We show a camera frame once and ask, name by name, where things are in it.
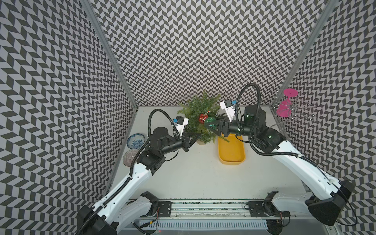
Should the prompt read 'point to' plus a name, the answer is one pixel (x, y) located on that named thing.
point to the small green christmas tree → (197, 109)
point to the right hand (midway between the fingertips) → (209, 126)
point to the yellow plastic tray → (233, 152)
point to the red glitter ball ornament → (202, 118)
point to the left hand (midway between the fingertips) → (200, 137)
